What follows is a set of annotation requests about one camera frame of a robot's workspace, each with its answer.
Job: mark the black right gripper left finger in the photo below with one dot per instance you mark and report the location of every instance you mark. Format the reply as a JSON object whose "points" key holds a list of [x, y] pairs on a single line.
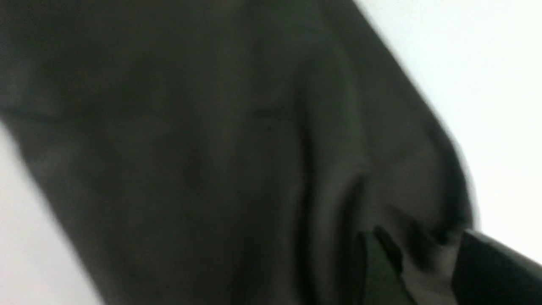
{"points": [[380, 281]]}

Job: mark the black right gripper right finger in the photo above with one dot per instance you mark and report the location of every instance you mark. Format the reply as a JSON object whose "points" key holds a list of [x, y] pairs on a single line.
{"points": [[490, 273]]}

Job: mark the dark gray long-sleeve top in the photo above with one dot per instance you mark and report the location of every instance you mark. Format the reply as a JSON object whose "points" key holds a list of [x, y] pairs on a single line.
{"points": [[227, 152]]}

